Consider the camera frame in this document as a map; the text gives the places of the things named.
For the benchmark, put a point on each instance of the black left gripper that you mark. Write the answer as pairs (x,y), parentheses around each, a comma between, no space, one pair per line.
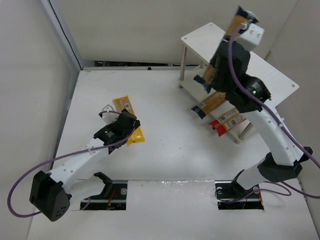
(130,119)

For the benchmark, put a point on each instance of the yellow spaghetti bag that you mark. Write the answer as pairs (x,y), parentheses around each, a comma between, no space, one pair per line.
(123,105)

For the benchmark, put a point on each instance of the long blue-ended spaghetti bag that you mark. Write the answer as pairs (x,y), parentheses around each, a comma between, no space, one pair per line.
(239,24)

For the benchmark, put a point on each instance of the red spaghetti bag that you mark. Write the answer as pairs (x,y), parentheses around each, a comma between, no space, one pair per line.
(227,121)

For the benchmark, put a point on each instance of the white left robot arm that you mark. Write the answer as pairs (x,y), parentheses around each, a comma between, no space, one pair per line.
(54,191)

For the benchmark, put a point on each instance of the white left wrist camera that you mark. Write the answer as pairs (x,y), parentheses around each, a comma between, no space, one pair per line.
(109,114)

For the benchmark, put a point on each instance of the white two-tier shelf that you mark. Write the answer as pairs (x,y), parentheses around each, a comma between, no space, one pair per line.
(261,79)

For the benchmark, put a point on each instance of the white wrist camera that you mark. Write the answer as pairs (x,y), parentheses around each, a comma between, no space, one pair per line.
(109,114)
(251,38)

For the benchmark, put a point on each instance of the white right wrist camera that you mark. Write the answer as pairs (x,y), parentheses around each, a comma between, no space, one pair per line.
(251,38)

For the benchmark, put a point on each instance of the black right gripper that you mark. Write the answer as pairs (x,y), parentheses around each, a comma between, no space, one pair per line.
(222,67)

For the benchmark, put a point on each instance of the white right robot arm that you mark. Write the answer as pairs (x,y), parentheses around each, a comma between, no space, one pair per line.
(250,96)

